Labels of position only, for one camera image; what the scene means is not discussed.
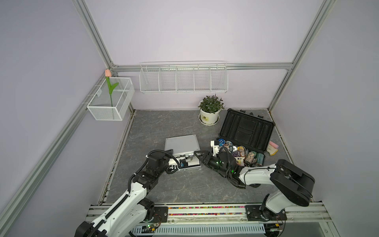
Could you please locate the silver aluminium poker case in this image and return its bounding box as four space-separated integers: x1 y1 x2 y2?
165 134 201 170

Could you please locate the black poker set case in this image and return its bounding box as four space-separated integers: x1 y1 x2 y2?
219 109 275 154

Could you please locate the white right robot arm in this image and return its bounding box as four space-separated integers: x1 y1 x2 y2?
194 148 315 222

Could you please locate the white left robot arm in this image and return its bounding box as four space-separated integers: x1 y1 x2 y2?
75 149 180 237

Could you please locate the purple poker chip stack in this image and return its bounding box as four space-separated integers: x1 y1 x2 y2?
232 150 245 158

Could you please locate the mixed poker chip row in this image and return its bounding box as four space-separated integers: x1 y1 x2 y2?
244 151 257 167

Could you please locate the green poker chip row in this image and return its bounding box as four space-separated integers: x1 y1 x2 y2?
255 153 265 166

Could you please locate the blue round dealer chip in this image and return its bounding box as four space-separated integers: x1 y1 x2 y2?
218 138 226 147

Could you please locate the playing card deck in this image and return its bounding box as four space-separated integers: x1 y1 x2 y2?
235 157 245 166

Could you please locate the white plant pot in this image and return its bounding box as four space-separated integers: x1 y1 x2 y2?
199 109 221 125

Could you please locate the white pot saucer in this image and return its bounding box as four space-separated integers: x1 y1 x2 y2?
198 115 221 126

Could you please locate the green potted plant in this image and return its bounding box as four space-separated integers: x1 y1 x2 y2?
198 94 225 114

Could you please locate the white cotton work glove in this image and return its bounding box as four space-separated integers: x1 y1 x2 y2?
266 145 278 156

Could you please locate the purple pink garden trowel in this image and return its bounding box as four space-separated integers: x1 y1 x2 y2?
269 141 279 149

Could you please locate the artificial pink tulip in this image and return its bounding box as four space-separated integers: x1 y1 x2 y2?
105 69 119 106

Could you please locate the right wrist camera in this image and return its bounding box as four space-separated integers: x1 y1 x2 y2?
210 140 221 156

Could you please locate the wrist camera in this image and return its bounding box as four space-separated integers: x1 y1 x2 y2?
210 140 221 156
179 158 198 170

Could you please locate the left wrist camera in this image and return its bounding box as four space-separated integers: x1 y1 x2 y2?
179 158 198 170

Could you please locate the white vented cable duct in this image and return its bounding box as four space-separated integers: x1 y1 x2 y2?
131 224 266 237

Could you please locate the white wire wall shelf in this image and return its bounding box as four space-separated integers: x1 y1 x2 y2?
139 61 229 93

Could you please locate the white mesh wall basket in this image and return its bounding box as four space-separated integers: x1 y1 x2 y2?
87 77 135 121

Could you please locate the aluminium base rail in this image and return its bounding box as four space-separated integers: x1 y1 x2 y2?
85 202 332 224

